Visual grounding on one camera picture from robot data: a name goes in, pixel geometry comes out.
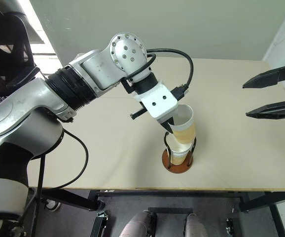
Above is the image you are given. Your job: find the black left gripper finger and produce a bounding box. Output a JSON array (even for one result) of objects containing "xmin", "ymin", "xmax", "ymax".
[{"xmin": 160, "ymin": 118, "xmax": 176, "ymax": 134}]

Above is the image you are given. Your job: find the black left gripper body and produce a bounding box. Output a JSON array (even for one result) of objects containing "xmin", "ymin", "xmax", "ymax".
[{"xmin": 130, "ymin": 101, "xmax": 148, "ymax": 121}]

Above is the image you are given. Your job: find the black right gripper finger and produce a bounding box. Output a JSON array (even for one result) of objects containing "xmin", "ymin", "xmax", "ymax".
[
  {"xmin": 245, "ymin": 100, "xmax": 285, "ymax": 121},
  {"xmin": 242, "ymin": 60, "xmax": 285, "ymax": 90}
]

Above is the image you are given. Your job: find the yellow white paper cup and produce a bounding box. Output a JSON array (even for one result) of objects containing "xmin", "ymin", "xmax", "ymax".
[
  {"xmin": 169, "ymin": 104, "xmax": 198, "ymax": 146},
  {"xmin": 168, "ymin": 141, "xmax": 192, "ymax": 154},
  {"xmin": 170, "ymin": 152, "xmax": 190, "ymax": 166}
]

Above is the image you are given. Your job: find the black robot stand platform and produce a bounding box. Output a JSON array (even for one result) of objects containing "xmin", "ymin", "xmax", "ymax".
[{"xmin": 148, "ymin": 206, "xmax": 194, "ymax": 237}]

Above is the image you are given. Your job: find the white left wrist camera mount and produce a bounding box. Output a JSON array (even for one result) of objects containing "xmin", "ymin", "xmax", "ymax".
[{"xmin": 135, "ymin": 81, "xmax": 179, "ymax": 124}]

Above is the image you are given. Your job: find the brown round cup holder stand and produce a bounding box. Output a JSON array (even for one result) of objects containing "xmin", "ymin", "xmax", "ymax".
[{"xmin": 162, "ymin": 132, "xmax": 198, "ymax": 174}]

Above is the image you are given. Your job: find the black left arm lower cable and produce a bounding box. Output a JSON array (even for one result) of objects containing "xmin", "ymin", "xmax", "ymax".
[{"xmin": 18, "ymin": 127, "xmax": 89, "ymax": 224}]

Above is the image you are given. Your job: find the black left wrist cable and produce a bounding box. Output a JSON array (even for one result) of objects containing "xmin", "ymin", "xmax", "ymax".
[{"xmin": 121, "ymin": 48, "xmax": 195, "ymax": 102}]

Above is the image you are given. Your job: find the black metal table frame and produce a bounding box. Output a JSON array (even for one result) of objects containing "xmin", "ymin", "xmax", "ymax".
[{"xmin": 28, "ymin": 187, "xmax": 285, "ymax": 237}]

